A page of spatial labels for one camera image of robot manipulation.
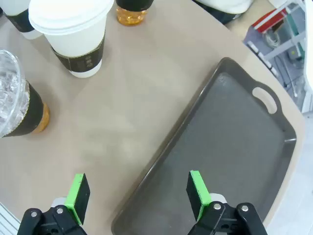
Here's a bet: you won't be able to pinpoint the green storage box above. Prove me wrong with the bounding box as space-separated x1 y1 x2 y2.
285 11 306 58

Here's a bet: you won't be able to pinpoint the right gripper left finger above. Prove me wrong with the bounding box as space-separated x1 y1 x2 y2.
17 173 91 235

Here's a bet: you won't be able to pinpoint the person in cream sweater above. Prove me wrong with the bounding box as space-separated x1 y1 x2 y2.
192 0 254 25

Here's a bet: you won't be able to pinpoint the white power strip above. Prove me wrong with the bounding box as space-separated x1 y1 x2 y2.
246 41 280 77

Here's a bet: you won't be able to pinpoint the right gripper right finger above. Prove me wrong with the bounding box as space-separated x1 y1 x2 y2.
185 170 268 235

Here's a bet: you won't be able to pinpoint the red box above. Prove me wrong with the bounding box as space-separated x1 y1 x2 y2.
251 7 287 34

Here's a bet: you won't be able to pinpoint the clear plastic iced tea cup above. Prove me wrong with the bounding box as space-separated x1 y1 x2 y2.
115 0 155 25
0 49 51 138

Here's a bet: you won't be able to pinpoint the dark brown serving tray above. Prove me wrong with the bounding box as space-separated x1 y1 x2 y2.
111 57 297 235

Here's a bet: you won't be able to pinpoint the white paper cup black sleeve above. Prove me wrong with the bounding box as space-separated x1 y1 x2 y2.
28 0 115 79
0 0 44 40

